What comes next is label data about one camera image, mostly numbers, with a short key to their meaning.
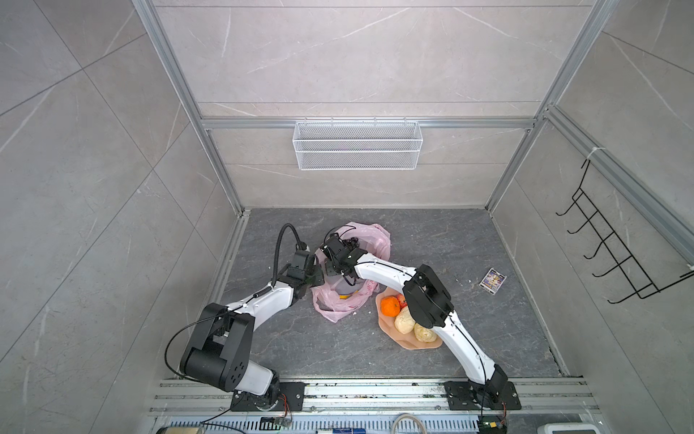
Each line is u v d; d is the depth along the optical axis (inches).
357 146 39.7
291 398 28.8
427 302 23.6
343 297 34.9
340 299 34.4
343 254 31.3
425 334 30.0
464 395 29.2
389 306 32.5
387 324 32.9
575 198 30.8
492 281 37.5
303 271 27.7
